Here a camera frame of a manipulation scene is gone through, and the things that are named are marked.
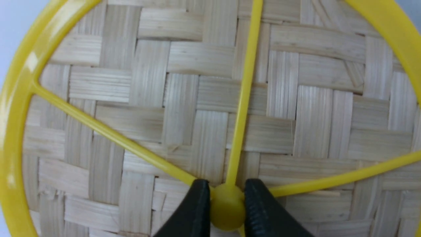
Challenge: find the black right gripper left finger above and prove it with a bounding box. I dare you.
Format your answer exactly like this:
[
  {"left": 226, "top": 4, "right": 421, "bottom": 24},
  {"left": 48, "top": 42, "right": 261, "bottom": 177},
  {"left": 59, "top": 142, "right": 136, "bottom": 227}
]
[{"left": 154, "top": 179, "right": 211, "bottom": 237}]

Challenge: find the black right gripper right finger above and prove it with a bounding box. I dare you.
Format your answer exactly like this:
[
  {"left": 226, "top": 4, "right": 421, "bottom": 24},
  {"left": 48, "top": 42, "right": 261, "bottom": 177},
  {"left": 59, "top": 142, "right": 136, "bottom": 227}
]
[{"left": 244, "top": 178, "right": 314, "bottom": 237}]

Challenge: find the yellow woven steamer lid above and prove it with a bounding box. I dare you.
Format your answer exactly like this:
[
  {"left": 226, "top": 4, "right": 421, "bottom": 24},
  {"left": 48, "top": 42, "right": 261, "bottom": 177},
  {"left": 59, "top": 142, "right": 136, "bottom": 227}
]
[{"left": 1, "top": 0, "right": 420, "bottom": 237}]

